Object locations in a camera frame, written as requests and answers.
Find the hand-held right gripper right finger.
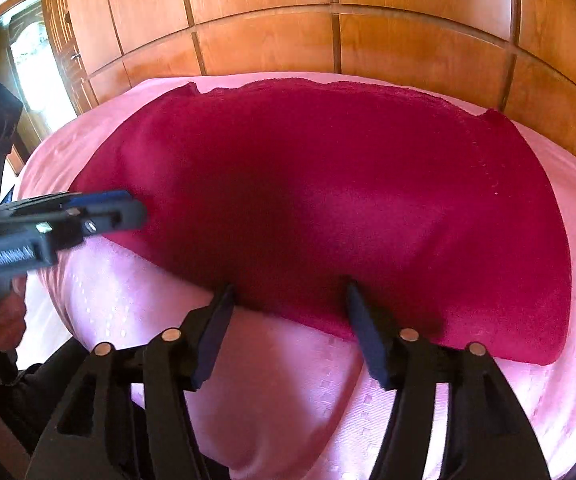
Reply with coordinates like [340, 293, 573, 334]
[344, 281, 553, 480]

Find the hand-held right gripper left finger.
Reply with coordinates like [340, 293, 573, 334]
[28, 284, 236, 480]

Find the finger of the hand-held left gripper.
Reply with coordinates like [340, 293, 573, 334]
[0, 190, 134, 221]
[35, 201, 149, 250]

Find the dark red garment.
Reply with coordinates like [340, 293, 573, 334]
[68, 76, 574, 367]

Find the pink bed sheet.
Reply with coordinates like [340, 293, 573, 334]
[15, 72, 576, 480]

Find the person's dark clothing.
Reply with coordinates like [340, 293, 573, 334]
[0, 337, 96, 480]

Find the wooden wardrobe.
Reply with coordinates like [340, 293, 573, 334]
[40, 0, 576, 171]

